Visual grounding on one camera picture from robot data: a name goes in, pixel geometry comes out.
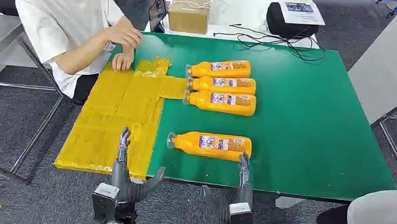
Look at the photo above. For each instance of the person's left hand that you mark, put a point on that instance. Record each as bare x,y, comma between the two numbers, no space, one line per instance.
123,61

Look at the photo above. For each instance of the person's right hand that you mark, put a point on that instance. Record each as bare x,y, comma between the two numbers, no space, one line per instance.
124,36

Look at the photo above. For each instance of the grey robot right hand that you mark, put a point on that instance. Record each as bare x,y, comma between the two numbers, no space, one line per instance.
245,193

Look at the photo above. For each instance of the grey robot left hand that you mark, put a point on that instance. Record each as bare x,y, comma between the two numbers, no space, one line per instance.
125,185

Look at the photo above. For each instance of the orange detergent bottle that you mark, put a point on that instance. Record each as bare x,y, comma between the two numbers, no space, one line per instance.
190,146
225,107
226,89
220,72

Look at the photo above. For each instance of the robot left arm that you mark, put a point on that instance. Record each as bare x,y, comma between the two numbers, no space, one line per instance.
126,218

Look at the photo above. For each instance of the grey table foot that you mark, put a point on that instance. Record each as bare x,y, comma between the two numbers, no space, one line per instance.
288,202

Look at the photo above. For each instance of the yellow plastic sheet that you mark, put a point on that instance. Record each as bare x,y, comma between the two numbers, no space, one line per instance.
118,107

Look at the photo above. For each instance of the brown cardboard box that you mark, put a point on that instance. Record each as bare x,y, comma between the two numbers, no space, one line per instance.
189,17

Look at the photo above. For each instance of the seated person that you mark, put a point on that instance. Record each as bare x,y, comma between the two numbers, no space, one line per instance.
55,21

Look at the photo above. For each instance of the green table mat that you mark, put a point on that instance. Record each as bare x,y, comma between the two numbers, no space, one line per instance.
302,122

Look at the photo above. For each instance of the white table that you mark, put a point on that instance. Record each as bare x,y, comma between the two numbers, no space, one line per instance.
239,9

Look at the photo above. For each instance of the person in grey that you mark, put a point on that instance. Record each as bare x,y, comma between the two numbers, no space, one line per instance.
378,216

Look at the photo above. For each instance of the black bag with paper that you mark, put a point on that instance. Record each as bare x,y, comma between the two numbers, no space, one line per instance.
282,28

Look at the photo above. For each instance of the printed white paper sheet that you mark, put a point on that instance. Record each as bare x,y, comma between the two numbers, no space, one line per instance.
301,12

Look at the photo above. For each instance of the blue chair base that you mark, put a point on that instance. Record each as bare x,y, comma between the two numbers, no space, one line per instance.
395,7

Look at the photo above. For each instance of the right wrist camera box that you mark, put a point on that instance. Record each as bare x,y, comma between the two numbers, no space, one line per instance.
241,218

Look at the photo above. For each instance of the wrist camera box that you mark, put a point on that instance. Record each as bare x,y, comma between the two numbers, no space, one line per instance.
241,218
105,200

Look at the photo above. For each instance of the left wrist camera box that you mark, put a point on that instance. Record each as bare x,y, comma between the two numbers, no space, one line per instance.
105,200

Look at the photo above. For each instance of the metal table frame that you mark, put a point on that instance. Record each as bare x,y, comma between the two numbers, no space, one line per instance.
33,139

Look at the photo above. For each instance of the grey table with frame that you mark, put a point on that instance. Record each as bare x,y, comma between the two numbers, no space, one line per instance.
385,62

